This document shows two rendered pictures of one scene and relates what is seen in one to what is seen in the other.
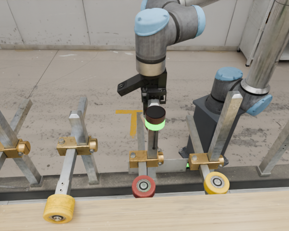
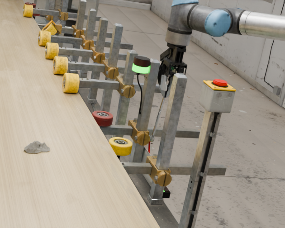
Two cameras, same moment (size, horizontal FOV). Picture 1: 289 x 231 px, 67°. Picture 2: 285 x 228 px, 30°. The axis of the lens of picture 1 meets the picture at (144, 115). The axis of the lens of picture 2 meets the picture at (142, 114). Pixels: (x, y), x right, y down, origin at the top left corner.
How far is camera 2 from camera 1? 1.83 m
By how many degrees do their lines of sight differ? 64
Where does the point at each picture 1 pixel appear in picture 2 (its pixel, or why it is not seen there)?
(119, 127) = not seen: outside the picture
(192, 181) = (140, 192)
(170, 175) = (141, 179)
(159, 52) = (173, 22)
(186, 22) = (198, 12)
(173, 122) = not seen: outside the picture
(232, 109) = (172, 89)
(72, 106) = (274, 216)
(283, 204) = (110, 168)
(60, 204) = (71, 75)
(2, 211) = not seen: hidden behind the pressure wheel
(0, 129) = (112, 45)
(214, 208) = (93, 138)
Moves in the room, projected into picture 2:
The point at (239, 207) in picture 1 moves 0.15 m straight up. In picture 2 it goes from (98, 148) to (105, 104)
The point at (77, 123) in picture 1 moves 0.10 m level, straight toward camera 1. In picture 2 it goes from (128, 58) to (108, 58)
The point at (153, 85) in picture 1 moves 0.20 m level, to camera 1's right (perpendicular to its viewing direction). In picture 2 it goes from (171, 57) to (190, 73)
